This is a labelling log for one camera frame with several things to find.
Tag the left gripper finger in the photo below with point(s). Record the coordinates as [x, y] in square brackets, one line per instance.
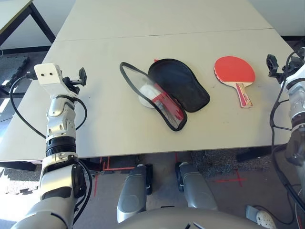
[82, 76]

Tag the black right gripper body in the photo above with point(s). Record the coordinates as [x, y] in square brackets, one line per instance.
[294, 64]

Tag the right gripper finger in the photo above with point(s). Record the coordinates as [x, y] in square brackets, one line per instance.
[273, 66]

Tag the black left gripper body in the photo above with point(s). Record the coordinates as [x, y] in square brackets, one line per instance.
[71, 83]

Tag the red ping-pong paddle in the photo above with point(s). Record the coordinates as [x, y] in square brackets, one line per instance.
[234, 69]

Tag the black and red paddle case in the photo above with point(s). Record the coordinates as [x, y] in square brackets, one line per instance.
[181, 83]

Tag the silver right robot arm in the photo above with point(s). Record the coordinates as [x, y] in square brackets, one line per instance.
[296, 102]

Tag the black interlocking foam mat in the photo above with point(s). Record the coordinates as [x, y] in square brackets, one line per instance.
[14, 65]

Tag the red floor tape outline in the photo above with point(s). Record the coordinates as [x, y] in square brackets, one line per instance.
[106, 163]

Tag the black table foot bar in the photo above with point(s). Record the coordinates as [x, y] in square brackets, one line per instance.
[16, 165]

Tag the grey interlocking foam mat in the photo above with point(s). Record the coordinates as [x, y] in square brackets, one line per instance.
[16, 181]

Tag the dark grey textured floor mat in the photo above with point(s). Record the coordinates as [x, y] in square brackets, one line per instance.
[214, 164]

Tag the red floor tape cross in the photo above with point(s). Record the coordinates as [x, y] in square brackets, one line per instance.
[234, 179]

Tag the grey left robot leg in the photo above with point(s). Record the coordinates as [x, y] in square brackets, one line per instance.
[132, 190]

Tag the grey robot leg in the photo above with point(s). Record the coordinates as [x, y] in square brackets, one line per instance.
[132, 190]
[195, 186]

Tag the grey right robot leg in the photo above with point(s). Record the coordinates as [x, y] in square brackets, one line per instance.
[195, 186]

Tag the grey foot pedal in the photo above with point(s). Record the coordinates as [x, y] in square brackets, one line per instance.
[251, 213]

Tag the white perforated clog shoe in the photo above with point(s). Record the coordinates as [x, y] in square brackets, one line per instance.
[265, 219]

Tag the grey robot torso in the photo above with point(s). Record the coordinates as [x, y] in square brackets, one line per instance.
[186, 219]

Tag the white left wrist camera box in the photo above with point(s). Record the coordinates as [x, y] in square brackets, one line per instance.
[47, 76]

